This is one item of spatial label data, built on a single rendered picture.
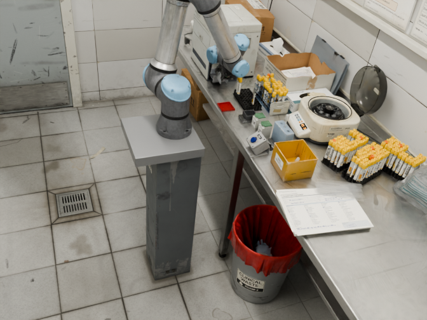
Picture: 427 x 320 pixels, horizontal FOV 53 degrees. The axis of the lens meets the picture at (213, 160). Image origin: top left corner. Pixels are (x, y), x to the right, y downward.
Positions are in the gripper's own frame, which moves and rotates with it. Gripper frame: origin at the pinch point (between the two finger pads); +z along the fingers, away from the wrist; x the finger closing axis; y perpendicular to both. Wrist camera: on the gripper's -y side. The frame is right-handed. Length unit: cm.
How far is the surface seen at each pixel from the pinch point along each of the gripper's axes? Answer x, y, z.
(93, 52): -47, -95, 110
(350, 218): 12, 90, -48
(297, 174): 4, 67, -37
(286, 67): 38.9, -1.3, -1.6
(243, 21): 13.7, -21.1, -17.1
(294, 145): 8, 54, -34
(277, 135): 6, 46, -28
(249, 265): -6, 94, 16
